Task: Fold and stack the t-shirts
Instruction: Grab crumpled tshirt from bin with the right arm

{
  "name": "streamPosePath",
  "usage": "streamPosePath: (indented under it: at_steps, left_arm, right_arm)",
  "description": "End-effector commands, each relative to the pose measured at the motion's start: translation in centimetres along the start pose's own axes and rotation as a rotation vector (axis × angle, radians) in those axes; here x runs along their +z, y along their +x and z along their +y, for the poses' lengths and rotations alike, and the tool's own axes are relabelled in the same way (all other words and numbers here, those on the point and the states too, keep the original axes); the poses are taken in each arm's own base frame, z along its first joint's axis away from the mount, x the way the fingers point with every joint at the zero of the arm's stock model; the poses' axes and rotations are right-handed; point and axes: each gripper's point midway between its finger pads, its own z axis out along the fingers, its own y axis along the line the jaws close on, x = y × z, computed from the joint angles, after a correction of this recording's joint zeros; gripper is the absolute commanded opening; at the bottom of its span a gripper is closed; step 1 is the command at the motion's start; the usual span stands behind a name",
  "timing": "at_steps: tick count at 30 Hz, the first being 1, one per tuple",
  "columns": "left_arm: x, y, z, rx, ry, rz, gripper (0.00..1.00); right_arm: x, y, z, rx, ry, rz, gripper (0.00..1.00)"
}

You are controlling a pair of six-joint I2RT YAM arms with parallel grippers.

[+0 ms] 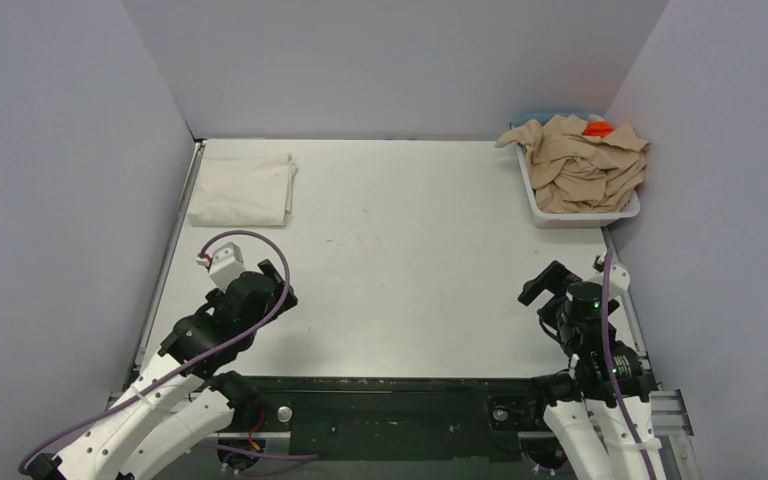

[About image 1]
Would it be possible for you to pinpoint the tan t shirt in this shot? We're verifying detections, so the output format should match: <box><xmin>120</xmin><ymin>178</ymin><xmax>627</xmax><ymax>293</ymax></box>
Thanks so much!
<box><xmin>495</xmin><ymin>114</ymin><xmax>652</xmax><ymax>215</ymax></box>

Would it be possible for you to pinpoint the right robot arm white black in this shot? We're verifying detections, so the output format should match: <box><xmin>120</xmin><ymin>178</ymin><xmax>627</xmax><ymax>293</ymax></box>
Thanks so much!
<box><xmin>518</xmin><ymin>253</ymin><xmax>666</xmax><ymax>479</ymax></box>

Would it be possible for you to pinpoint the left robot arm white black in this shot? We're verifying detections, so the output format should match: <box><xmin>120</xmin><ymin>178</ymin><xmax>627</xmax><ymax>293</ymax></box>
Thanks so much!
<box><xmin>18</xmin><ymin>257</ymin><xmax>298</xmax><ymax>479</ymax></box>

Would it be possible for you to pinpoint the white plastic laundry basket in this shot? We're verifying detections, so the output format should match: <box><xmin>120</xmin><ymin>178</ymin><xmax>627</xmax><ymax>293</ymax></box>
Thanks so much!
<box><xmin>509</xmin><ymin>112</ymin><xmax>642</xmax><ymax>231</ymax></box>

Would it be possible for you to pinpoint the folded cream t shirt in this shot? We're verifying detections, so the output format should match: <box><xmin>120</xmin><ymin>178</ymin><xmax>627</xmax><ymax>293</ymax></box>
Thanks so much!
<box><xmin>187</xmin><ymin>153</ymin><xmax>297</xmax><ymax>228</ymax></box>

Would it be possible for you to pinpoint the orange t shirt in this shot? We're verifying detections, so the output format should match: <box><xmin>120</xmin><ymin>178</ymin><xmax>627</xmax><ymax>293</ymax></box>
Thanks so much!
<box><xmin>582</xmin><ymin>120</ymin><xmax>615</xmax><ymax>138</ymax></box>

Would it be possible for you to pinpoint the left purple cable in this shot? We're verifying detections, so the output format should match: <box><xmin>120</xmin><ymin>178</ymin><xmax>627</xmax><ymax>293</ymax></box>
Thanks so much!
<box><xmin>18</xmin><ymin>229</ymin><xmax>322</xmax><ymax>478</ymax></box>

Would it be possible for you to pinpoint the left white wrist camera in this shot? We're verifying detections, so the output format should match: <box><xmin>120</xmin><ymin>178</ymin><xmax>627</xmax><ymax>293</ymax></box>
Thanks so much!
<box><xmin>196</xmin><ymin>242</ymin><xmax>245</xmax><ymax>292</ymax></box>

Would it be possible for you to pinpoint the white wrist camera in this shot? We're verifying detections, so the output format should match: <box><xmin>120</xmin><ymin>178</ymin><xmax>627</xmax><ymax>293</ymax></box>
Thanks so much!
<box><xmin>590</xmin><ymin>252</ymin><xmax>631</xmax><ymax>300</ymax></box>
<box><xmin>196</xmin><ymin>242</ymin><xmax>245</xmax><ymax>292</ymax></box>

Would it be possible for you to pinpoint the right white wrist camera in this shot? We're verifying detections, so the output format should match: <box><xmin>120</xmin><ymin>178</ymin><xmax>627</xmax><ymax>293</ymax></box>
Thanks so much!
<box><xmin>590</xmin><ymin>252</ymin><xmax>631</xmax><ymax>300</ymax></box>

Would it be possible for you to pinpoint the aluminium rail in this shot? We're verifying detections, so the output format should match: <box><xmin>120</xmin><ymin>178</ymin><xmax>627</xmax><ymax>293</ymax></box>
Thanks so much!
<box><xmin>650</xmin><ymin>390</ymin><xmax>694</xmax><ymax>437</ymax></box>

